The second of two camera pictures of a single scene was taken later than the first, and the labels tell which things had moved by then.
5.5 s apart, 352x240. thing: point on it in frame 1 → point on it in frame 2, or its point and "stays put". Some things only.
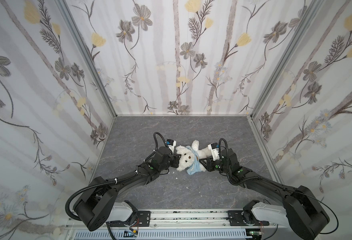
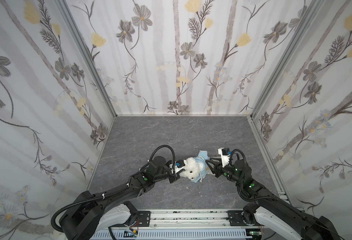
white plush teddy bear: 187,157 → 192,167
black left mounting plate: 144,218 stays put
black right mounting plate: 235,219 stays put
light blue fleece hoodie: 196,167 → 205,170
